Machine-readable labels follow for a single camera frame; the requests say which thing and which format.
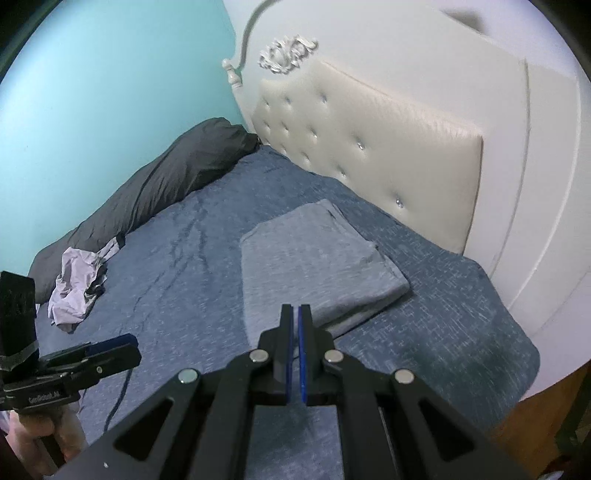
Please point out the cream tufted headboard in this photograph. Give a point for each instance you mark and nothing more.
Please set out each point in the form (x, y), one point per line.
(392, 138)

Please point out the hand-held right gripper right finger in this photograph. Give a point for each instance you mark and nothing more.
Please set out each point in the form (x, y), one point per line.
(302, 369)

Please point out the dark grey long pillow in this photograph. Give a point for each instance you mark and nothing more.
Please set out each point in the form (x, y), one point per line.
(152, 184)

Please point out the lilac jacket with black cuffs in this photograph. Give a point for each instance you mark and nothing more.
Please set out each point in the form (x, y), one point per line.
(74, 290)

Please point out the person's left hand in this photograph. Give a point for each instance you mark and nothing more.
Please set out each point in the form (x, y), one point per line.
(27, 443)

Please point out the wooden bed frame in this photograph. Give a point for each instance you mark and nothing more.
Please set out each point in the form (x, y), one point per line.
(531, 415)

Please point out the blue bed sheet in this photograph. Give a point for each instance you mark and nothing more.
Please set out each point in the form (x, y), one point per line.
(184, 258)

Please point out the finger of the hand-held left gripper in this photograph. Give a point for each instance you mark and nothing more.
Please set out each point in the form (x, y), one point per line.
(115, 364)
(111, 344)

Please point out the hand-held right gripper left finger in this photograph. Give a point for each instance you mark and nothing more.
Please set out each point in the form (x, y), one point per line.
(288, 369)

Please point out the grey sweater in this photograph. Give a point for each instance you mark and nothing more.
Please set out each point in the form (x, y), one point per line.
(318, 263)

